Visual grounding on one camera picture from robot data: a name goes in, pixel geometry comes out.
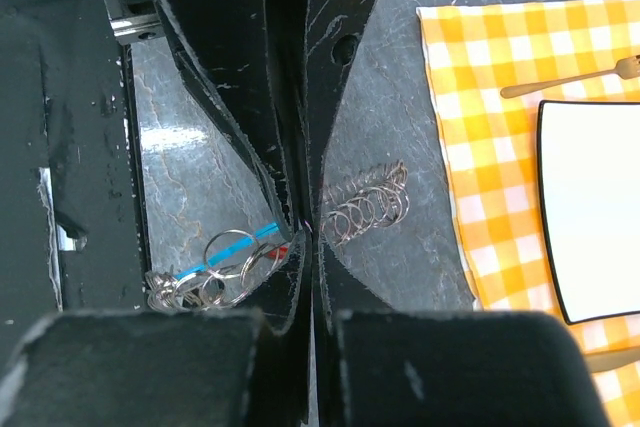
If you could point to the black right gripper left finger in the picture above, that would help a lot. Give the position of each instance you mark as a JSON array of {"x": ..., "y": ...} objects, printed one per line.
[{"x": 269, "y": 345}]

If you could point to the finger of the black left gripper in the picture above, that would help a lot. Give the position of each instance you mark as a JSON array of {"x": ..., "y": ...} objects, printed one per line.
[
  {"x": 331, "y": 34},
  {"x": 220, "y": 49}
]

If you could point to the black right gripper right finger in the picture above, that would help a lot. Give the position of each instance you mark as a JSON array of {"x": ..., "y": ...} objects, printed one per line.
[{"x": 334, "y": 289}]

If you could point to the metal key organizer blue handle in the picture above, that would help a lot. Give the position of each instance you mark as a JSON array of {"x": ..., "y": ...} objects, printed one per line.
[{"x": 234, "y": 260}]

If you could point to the orange white checkered cloth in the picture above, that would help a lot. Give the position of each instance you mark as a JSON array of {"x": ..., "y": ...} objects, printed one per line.
[{"x": 488, "y": 143}]

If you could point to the gold knife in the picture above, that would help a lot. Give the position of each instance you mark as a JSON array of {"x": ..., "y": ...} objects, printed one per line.
[{"x": 607, "y": 361}]

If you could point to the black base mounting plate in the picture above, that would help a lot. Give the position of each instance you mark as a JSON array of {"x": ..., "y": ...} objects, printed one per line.
[{"x": 73, "y": 220}]

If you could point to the white square plate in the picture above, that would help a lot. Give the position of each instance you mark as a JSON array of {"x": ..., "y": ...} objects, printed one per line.
[{"x": 588, "y": 179}]

